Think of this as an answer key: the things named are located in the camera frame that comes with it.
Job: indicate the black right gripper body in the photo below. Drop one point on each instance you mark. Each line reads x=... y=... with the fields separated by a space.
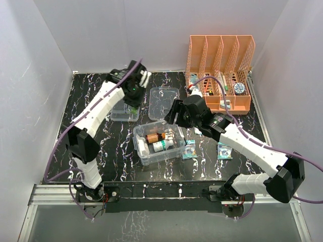
x=185 y=120

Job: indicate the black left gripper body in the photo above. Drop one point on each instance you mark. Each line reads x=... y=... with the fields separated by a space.
x=133 y=99

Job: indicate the white teal dressing packet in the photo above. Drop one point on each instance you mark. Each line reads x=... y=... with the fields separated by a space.
x=197 y=132

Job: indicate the brown orange-capped bottle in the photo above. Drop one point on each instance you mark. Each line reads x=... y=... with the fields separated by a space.
x=155 y=137

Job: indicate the clear plastic medicine box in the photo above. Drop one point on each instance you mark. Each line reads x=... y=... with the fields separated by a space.
x=173 y=132

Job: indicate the white green-label bottle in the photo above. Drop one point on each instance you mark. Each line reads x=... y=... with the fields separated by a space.
x=162 y=145

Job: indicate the green sachet packet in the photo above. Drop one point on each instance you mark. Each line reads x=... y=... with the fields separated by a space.
x=134 y=110

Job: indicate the white gauze pad packet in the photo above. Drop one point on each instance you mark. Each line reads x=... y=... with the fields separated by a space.
x=143 y=148

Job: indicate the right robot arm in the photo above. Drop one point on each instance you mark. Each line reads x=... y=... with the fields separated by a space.
x=282 y=173

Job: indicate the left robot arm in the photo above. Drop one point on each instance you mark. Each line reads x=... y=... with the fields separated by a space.
x=79 y=140

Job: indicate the clear plastic box lid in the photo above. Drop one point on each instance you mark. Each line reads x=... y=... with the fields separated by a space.
x=160 y=101

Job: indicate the clear divider tray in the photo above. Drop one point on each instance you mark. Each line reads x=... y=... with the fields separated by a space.
x=121 y=113

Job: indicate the blue white stapler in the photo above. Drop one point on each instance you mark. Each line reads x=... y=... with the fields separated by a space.
x=225 y=104

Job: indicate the teal tape packet left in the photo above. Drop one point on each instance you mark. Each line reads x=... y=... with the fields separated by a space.
x=190 y=150

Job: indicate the teal tape packet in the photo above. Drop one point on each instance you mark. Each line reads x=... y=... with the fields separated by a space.
x=224 y=152
x=190 y=150

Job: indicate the white marker pen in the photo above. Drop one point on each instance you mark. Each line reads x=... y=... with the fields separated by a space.
x=223 y=82

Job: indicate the peach plastic desk organizer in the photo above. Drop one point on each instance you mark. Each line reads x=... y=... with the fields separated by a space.
x=208 y=55

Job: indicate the teal tape packet right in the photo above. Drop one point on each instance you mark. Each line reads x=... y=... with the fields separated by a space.
x=224 y=152

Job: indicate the round blue patterned tin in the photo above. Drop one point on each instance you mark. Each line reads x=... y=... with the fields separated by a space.
x=239 y=88

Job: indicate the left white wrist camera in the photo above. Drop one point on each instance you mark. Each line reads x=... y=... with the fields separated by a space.
x=145 y=77

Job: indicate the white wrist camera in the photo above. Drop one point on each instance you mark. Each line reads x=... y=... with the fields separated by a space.
x=194 y=91
x=145 y=77

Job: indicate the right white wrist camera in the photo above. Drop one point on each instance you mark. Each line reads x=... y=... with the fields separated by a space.
x=194 y=91

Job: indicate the aluminium frame rail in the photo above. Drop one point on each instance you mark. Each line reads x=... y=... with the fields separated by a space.
x=158 y=211

